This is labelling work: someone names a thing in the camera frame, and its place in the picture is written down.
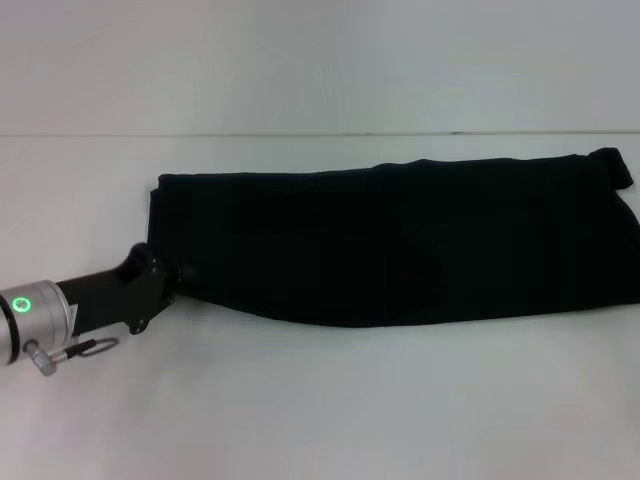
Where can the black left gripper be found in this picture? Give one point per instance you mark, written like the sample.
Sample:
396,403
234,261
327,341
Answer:
120,295

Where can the black t-shirt with white print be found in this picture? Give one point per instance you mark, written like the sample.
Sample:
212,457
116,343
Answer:
400,240

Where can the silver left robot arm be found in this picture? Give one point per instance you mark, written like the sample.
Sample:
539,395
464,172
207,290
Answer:
30,320

